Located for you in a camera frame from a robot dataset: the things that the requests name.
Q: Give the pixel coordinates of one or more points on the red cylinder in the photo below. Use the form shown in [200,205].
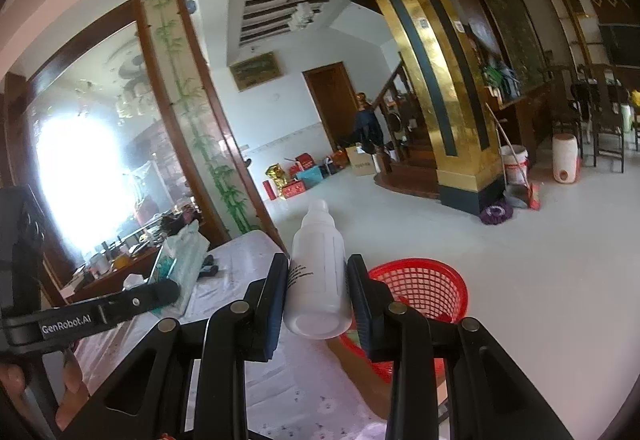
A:
[270,192]

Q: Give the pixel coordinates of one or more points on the green soft tissue pack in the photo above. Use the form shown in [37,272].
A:
[185,255]

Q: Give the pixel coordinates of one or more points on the grey dustpan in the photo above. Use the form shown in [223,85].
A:
[515,197]

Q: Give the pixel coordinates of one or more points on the wooden staircase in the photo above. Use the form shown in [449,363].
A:
[410,170]

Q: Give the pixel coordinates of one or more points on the dark wall board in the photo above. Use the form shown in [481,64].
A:
[620,45]

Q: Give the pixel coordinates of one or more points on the bamboo painted panel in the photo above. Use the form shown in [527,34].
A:
[200,120]

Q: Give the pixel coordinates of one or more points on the red plastic basket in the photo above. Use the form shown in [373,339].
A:
[440,290]

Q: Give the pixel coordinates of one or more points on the red broom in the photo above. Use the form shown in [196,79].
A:
[533,196]

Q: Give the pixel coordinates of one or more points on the white ceiling lamp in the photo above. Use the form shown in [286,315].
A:
[302,16]

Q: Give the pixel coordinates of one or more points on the white bucket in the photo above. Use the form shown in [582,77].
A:
[515,165]

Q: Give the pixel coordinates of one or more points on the white plastic bottle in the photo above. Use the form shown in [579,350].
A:
[317,280]

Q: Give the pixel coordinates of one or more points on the wooden cabinet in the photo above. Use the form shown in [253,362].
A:
[100,280]

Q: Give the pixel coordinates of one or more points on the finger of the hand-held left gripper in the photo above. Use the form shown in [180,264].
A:
[140,300]

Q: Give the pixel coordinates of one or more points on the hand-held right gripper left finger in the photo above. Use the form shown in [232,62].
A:
[276,320]

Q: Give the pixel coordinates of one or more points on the dark jacket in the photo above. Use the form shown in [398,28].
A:
[369,130]

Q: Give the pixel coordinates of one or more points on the purple mop head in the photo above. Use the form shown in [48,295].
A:
[496,214]

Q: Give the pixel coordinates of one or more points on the person's left hand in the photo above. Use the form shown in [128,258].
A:
[72,385]

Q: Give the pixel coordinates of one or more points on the cardboard box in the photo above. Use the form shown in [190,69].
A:
[362,162]

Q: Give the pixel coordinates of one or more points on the framed picture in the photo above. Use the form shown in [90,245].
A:
[254,71]

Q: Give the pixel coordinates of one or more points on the gold foil ornament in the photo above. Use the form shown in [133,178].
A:
[276,174]

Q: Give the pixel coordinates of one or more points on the black handheld tool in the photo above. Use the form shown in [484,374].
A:
[207,270]

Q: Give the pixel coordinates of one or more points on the dark wooden chair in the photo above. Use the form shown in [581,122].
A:
[605,120]
[562,110]

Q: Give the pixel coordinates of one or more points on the flat red box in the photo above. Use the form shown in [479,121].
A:
[294,191]

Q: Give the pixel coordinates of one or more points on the blue box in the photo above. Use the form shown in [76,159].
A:
[310,179]

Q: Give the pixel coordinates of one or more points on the wooden door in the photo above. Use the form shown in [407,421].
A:
[332,105]

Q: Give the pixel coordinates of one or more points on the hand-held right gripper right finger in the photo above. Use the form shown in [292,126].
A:
[362,320]

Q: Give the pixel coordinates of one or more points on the golden pillar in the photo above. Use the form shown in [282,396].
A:
[450,95]

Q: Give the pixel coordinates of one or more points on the red gift box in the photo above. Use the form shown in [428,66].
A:
[306,161]

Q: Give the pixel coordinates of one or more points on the white plastic barrel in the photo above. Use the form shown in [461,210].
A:
[565,160]

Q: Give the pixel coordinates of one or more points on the glass chandelier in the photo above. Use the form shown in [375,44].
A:
[132,95]

